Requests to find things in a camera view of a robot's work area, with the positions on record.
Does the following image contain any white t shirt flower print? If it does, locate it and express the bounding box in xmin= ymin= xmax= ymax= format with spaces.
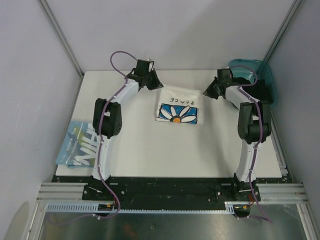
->
xmin=155 ymin=85 xmax=204 ymax=125

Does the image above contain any blue printed t shirt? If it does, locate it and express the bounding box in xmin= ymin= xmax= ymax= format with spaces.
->
xmin=55 ymin=121 xmax=98 ymax=168

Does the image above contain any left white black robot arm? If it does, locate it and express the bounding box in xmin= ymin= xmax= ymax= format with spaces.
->
xmin=92 ymin=59 xmax=163 ymax=181

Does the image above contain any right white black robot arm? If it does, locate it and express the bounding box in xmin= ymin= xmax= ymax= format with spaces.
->
xmin=203 ymin=68 xmax=273 ymax=201

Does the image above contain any black t shirt in bin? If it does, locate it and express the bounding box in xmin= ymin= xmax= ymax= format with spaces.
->
xmin=232 ymin=77 xmax=274 ymax=104

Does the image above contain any teal plastic bin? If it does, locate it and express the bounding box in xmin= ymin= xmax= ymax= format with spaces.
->
xmin=228 ymin=58 xmax=277 ymax=107

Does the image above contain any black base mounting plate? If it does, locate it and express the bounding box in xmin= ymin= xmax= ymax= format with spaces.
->
xmin=83 ymin=176 xmax=260 ymax=202

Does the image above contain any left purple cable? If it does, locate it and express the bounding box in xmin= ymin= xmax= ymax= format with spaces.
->
xmin=97 ymin=51 xmax=140 ymax=221

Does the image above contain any purple cable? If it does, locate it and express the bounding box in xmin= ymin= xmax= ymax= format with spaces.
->
xmin=97 ymin=51 xmax=140 ymax=221
xmin=228 ymin=65 xmax=273 ymax=223

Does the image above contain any grey slotted cable duct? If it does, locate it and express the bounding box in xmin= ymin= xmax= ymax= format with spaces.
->
xmin=44 ymin=201 xmax=236 ymax=215

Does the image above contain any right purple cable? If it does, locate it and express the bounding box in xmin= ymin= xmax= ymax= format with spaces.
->
xmin=228 ymin=65 xmax=273 ymax=223

